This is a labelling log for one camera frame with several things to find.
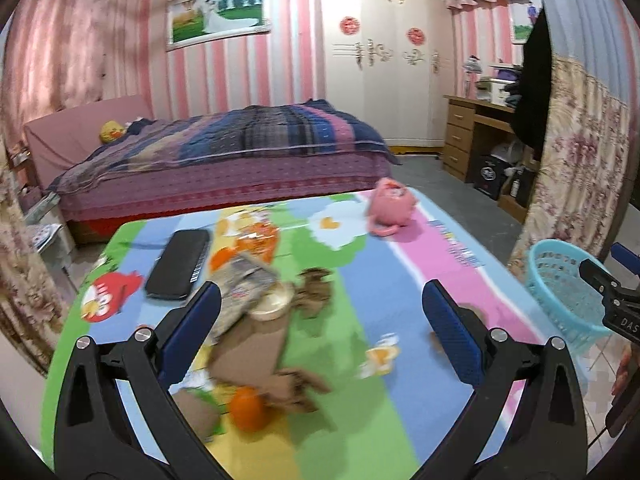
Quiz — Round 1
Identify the large framed wall picture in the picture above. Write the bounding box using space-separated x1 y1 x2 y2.
165 0 273 52

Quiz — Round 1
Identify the rounded brown cardboard piece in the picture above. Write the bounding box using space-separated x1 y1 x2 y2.
172 387 221 436

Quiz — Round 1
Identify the white wardrobe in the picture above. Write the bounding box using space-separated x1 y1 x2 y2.
320 0 451 148

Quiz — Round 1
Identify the person's right hand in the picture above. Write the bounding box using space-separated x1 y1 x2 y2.
612 350 634 397

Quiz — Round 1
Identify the torn brown cardboard piece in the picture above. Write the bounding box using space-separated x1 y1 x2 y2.
260 367 331 413

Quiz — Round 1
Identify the black bag under desk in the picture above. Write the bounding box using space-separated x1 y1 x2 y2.
474 154 503 201

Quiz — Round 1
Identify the crumpled brown paper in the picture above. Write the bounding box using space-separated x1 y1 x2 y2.
292 267 335 318

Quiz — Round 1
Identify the beige round lid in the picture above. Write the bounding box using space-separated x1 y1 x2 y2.
248 284 296 322

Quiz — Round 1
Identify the black rectangular case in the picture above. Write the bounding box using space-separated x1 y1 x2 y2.
144 229 211 302

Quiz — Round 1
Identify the floral curtain with blue top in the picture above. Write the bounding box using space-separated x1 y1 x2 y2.
507 0 640 273

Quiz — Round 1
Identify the small orange cup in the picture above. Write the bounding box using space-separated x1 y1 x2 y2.
209 249 236 273

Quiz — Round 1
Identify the light blue plastic basket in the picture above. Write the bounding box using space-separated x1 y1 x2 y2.
527 239 618 354

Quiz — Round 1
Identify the orange snack packet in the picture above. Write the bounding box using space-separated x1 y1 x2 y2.
235 222 280 263

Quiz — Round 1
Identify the patchwork quilt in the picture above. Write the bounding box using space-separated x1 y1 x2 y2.
47 100 401 196

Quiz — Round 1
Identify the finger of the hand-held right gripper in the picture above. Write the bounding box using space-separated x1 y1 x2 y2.
612 242 640 276
578 259 625 295

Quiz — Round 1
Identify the orange fruit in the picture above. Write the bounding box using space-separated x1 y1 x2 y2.
229 386 267 432

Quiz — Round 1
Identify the cartoon printed table cloth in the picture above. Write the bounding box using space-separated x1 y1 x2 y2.
40 186 576 480

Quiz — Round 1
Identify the grey-brown snack packet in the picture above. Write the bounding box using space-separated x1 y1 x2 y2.
212 252 278 342

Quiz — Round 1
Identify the stool with patterned cushion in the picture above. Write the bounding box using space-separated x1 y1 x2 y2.
25 222 76 271

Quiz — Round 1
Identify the large brown cardboard piece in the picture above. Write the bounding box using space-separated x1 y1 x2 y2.
207 317 288 386

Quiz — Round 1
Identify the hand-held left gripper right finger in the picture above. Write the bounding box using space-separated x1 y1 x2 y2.
421 279 590 480

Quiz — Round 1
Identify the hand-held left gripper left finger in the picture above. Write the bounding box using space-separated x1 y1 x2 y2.
52 281 223 480

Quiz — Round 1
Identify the pink window curtain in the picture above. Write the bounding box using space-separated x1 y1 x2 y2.
0 0 142 148

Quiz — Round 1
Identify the small framed wall picture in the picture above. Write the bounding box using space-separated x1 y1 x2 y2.
509 0 543 46

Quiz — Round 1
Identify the wooden desk with drawers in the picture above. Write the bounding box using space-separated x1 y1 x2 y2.
442 94 541 211

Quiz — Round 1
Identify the bed with purple cover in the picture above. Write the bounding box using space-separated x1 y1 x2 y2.
22 95 401 242

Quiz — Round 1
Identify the beige floral curtain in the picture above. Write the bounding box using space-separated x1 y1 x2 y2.
0 160 71 376

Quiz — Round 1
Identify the white box on desk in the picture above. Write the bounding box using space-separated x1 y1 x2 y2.
475 77 516 106

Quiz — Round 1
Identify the black hanging garment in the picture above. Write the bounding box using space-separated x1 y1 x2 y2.
511 7 553 161

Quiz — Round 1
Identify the pink cartoon mug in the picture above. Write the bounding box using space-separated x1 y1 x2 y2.
367 176 420 237

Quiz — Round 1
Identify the pink bed headboard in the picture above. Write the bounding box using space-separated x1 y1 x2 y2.
22 95 153 191

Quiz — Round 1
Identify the desk lamp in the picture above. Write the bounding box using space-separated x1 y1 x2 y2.
462 55 483 97

